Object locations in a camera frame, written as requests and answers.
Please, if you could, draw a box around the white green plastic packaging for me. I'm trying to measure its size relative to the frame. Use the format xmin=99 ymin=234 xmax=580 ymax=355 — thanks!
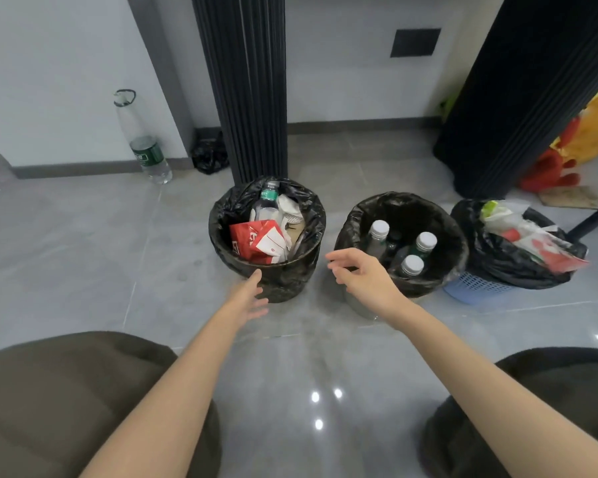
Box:
xmin=480 ymin=199 xmax=529 ymax=234

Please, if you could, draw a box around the black garbage bag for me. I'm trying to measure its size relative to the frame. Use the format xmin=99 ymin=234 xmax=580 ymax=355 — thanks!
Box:
xmin=208 ymin=175 xmax=328 ymax=304
xmin=334 ymin=191 xmax=470 ymax=298
xmin=450 ymin=199 xmax=590 ymax=290

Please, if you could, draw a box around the person's left forearm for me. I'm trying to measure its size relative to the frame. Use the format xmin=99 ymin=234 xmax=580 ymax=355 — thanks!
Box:
xmin=79 ymin=311 xmax=243 ymax=478

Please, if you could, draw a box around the person's left leg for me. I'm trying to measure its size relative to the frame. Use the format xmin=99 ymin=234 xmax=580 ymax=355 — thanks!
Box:
xmin=0 ymin=331 xmax=224 ymax=478

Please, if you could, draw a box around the large clear water bottle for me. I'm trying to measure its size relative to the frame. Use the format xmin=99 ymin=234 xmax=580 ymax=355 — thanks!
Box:
xmin=113 ymin=88 xmax=173 ymax=185

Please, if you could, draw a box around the red plush toy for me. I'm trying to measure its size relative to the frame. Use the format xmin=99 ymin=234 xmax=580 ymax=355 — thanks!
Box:
xmin=517 ymin=116 xmax=583 ymax=193

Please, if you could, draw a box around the red white packet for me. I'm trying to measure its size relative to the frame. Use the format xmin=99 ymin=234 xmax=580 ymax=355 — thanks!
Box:
xmin=229 ymin=219 xmax=290 ymax=266

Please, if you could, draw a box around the blue mesh plastic bin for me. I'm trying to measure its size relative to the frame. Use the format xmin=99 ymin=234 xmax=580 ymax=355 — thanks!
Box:
xmin=443 ymin=271 xmax=517 ymax=305

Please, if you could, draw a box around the cream cushioned chair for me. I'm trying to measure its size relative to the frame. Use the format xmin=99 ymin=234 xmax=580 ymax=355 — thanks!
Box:
xmin=565 ymin=196 xmax=598 ymax=243

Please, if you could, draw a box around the small crumpled black bag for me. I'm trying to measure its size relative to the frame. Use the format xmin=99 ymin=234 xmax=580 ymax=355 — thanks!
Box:
xmin=191 ymin=131 xmax=230 ymax=175

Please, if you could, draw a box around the black wall outlet panel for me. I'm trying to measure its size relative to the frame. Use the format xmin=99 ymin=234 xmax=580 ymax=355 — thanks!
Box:
xmin=390 ymin=28 xmax=442 ymax=58

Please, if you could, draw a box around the person's left hand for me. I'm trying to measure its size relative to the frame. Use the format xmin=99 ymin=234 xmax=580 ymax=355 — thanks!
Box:
xmin=223 ymin=268 xmax=270 ymax=328

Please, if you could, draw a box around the green label plastic bottle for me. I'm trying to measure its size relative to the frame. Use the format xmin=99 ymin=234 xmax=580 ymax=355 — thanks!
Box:
xmin=251 ymin=179 xmax=282 ymax=222

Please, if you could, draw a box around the red white snack wrapper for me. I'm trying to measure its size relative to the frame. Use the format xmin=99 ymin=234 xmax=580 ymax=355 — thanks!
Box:
xmin=498 ymin=226 xmax=590 ymax=274

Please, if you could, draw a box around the white capped clear bottle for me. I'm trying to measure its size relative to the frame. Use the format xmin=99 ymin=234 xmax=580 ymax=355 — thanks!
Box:
xmin=396 ymin=254 xmax=425 ymax=279
xmin=363 ymin=219 xmax=391 ymax=260
xmin=408 ymin=231 xmax=439 ymax=260

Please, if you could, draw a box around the person's right hand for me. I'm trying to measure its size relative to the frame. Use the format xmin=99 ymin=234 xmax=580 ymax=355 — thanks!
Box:
xmin=324 ymin=247 xmax=415 ymax=325

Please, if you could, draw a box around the crumpled white paper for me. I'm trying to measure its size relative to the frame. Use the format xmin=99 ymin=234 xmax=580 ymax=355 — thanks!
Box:
xmin=277 ymin=193 xmax=306 ymax=226

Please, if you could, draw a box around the person's right forearm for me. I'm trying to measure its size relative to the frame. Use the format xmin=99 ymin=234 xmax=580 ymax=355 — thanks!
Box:
xmin=388 ymin=299 xmax=598 ymax=478

